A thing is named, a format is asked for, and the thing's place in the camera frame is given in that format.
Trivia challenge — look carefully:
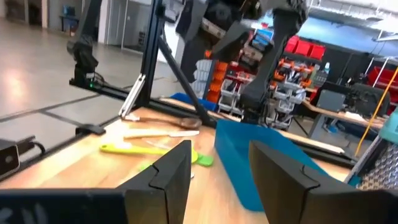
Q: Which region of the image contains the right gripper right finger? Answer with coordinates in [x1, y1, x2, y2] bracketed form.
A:
[248, 141, 358, 224]

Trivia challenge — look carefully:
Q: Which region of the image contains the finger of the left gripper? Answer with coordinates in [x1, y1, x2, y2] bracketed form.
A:
[180, 21, 251, 84]
[175, 0, 208, 44]

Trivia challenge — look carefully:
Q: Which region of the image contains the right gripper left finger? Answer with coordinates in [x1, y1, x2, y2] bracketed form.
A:
[117, 139, 193, 224]

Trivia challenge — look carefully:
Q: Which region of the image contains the yellow-green utensil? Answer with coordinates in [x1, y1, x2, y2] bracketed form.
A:
[99, 142, 200, 165]

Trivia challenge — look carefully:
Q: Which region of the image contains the cream handle knife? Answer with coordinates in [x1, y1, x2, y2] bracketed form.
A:
[123, 128, 200, 140]

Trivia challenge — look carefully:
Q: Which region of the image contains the wooden spoon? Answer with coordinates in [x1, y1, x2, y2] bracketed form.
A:
[138, 115, 203, 131]

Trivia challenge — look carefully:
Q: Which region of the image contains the blue background crate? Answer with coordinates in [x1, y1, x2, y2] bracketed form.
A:
[170, 92, 218, 112]

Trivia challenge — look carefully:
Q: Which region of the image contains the blue plastic bin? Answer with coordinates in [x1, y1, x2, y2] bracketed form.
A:
[214, 119, 361, 212]

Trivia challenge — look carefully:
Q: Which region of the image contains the wooden workbench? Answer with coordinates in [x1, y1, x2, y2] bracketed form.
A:
[301, 98, 388, 141]

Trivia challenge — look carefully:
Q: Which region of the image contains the black aluminium table frame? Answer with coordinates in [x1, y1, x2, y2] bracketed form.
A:
[0, 0, 358, 184]

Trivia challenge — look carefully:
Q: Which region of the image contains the steel box grater teal handle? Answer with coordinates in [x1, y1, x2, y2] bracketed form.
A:
[343, 107, 398, 191]

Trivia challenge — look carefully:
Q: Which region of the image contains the yellow hanging cable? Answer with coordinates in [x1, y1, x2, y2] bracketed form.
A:
[354, 67, 398, 158]

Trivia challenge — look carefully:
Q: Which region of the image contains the black table-level camera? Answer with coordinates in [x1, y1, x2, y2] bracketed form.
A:
[0, 135, 46, 181]

